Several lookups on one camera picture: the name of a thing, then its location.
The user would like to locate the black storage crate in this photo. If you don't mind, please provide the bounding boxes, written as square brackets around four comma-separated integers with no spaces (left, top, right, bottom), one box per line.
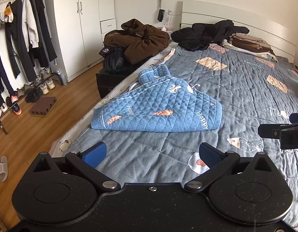
[96,69,132,99]

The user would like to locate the grey printed bed quilt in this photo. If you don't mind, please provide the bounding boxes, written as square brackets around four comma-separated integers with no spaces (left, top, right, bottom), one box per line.
[51,42,298,228]

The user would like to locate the white hoodie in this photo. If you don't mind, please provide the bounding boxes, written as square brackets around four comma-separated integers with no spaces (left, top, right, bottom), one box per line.
[21,0,39,52]

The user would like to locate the black trousers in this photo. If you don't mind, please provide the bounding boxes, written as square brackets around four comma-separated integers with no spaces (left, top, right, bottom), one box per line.
[4,0,37,83]

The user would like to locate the hanger with small socks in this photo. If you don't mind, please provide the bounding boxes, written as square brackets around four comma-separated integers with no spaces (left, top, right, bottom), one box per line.
[0,3,14,31]

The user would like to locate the brown jacket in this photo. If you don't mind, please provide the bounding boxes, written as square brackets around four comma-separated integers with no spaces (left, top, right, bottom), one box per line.
[103,19,170,64]

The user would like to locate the stack of folded brown clothes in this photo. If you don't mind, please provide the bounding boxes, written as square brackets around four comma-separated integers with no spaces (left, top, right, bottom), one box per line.
[221,32,278,62]

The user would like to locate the dark grey trousers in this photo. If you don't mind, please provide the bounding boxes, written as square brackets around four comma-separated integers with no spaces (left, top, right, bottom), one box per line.
[28,0,58,68]

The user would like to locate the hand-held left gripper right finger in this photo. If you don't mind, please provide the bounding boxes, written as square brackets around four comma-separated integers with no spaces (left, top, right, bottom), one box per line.
[184,142,276,194]

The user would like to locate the white bed headboard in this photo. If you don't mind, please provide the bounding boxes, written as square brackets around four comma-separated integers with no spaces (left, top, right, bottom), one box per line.
[181,0,298,64]

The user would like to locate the row of shoes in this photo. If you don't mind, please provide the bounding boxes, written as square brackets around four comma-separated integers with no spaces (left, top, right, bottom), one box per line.
[0,67,56,118]

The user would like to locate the navy trousers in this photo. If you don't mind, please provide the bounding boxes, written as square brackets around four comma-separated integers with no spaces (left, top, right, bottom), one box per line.
[0,32,14,107]

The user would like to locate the brown foot mat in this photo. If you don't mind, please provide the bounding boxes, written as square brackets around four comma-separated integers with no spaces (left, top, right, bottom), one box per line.
[30,96,58,118]

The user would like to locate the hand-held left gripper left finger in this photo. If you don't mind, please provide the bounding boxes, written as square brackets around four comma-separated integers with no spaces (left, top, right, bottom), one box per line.
[31,141,121,195]

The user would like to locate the black puffer jacket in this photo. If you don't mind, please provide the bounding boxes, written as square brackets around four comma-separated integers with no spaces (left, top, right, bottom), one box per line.
[99,46,130,72]

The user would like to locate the black hairbrush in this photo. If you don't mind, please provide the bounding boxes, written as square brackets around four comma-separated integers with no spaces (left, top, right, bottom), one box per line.
[157,0,165,22]

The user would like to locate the white wardrobe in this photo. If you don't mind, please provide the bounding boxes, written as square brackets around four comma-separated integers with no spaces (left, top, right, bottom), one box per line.
[53,0,116,83]

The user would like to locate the grey slipper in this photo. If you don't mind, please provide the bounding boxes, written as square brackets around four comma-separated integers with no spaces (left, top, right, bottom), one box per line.
[0,156,8,182]

